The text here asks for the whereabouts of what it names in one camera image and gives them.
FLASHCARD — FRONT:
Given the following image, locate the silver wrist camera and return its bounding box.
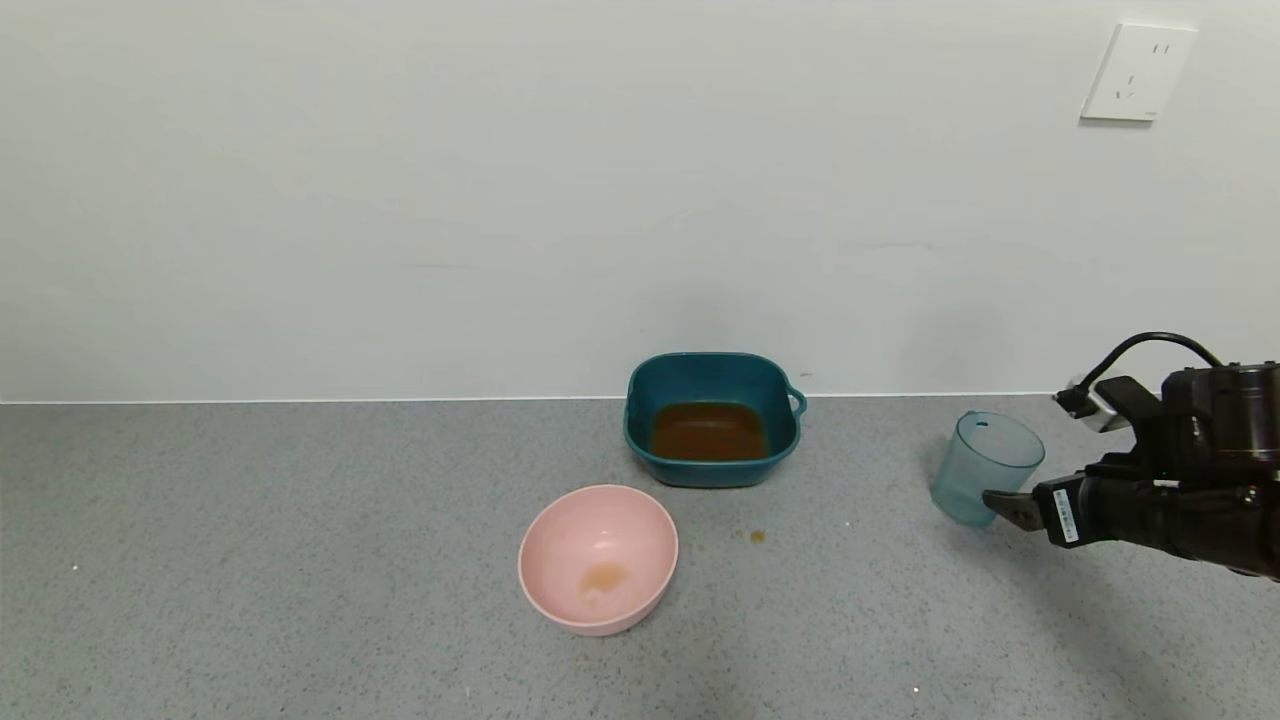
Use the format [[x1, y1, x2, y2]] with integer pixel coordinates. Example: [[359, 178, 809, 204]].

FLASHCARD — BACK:
[[1053, 376, 1166, 433]]

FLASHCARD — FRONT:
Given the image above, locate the brown liquid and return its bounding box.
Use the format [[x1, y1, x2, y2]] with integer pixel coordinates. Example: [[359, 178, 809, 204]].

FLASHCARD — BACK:
[[650, 402, 769, 462]]

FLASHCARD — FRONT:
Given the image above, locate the clear blue ribbed cup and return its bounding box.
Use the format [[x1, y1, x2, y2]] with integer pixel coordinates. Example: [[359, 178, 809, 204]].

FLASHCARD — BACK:
[[930, 410, 1046, 529]]

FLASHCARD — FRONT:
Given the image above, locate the black camera cable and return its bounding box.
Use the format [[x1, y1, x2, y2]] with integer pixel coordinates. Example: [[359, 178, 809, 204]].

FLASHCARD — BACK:
[[1075, 332, 1226, 396]]

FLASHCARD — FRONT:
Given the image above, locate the white wall socket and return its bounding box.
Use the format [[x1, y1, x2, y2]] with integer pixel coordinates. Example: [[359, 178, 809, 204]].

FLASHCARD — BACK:
[[1079, 22, 1199, 123]]

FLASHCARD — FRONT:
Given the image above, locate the pink round bowl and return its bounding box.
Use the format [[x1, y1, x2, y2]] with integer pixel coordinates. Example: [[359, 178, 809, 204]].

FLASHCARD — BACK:
[[517, 484, 680, 637]]

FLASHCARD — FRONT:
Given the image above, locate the teal square plastic basin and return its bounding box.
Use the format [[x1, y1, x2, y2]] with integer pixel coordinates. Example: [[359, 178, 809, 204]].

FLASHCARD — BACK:
[[623, 351, 807, 489]]

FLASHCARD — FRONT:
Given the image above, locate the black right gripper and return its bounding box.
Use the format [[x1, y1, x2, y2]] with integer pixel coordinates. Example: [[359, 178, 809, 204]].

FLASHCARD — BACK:
[[981, 472, 1189, 560]]

